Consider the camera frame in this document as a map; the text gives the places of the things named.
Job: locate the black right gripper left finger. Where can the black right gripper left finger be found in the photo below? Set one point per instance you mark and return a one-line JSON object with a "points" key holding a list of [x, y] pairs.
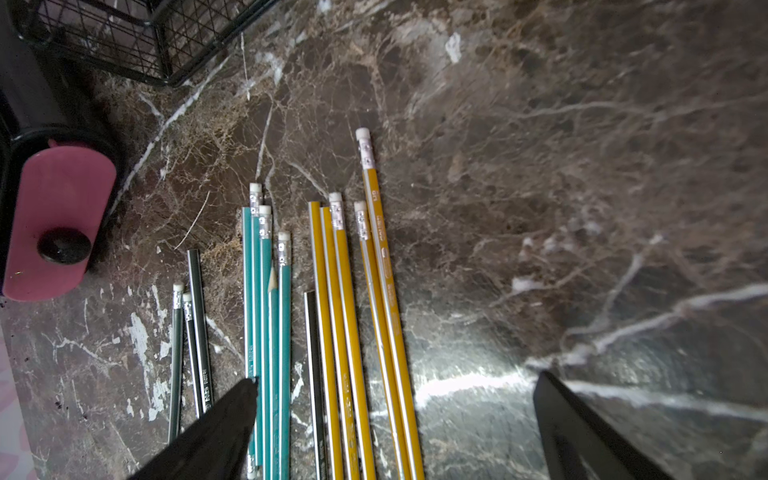
{"points": [[215, 446]]}

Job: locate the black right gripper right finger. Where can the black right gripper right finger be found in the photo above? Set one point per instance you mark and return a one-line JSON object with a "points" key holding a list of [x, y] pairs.
{"points": [[576, 440]]}

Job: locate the black pink drawer cabinet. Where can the black pink drawer cabinet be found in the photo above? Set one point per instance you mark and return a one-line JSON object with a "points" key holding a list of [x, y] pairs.
{"points": [[59, 167]]}

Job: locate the black wire file rack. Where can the black wire file rack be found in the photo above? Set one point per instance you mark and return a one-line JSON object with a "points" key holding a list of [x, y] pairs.
{"points": [[161, 43]]}

